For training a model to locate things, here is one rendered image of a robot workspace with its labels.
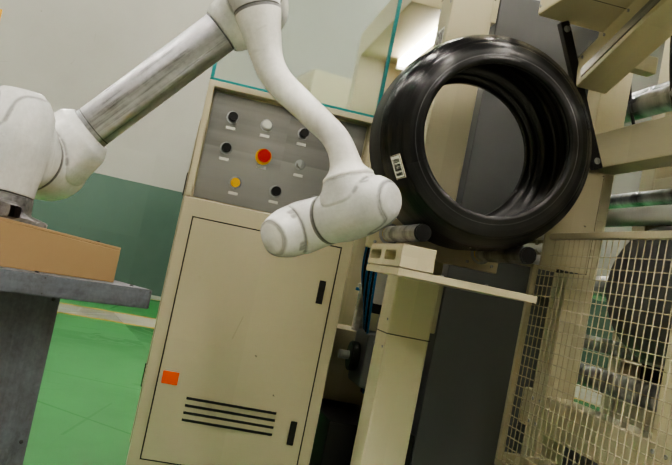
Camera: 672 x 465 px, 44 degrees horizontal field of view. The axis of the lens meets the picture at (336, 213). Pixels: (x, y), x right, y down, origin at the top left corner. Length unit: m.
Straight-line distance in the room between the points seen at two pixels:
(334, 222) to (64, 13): 9.96
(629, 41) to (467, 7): 0.50
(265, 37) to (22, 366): 0.82
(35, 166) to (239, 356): 1.08
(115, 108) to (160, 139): 9.36
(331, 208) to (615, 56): 1.13
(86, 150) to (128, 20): 9.56
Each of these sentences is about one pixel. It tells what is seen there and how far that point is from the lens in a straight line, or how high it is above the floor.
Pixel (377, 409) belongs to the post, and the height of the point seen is 0.40.
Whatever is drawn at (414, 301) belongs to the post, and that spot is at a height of 0.73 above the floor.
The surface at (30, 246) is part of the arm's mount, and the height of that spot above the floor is 0.69.
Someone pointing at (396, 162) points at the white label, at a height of 1.06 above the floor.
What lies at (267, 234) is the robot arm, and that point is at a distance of 1.66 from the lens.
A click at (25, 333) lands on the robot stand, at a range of 1.79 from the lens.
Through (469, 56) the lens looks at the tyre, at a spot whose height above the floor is 1.35.
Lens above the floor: 0.76
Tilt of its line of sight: 4 degrees up
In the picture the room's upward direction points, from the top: 12 degrees clockwise
